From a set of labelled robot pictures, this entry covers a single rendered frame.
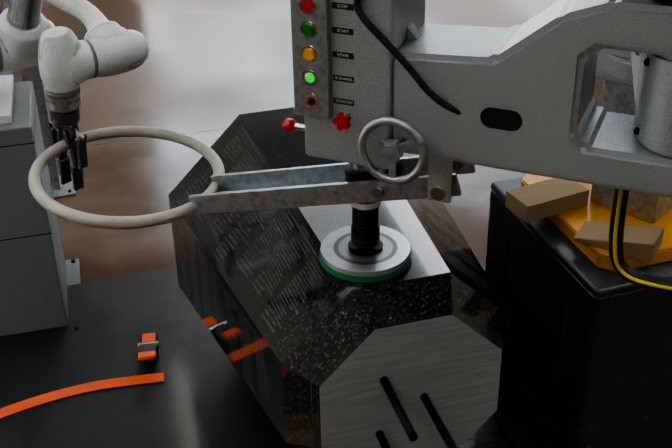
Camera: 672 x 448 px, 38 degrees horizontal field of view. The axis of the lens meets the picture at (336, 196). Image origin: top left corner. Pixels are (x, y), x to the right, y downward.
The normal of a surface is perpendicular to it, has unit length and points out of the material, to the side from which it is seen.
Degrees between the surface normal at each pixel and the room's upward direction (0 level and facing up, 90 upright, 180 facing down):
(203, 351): 0
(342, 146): 90
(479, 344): 90
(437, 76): 90
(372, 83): 90
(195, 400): 0
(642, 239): 11
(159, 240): 0
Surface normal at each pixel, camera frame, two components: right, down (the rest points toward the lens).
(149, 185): -0.02, -0.87
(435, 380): 0.28, 0.47
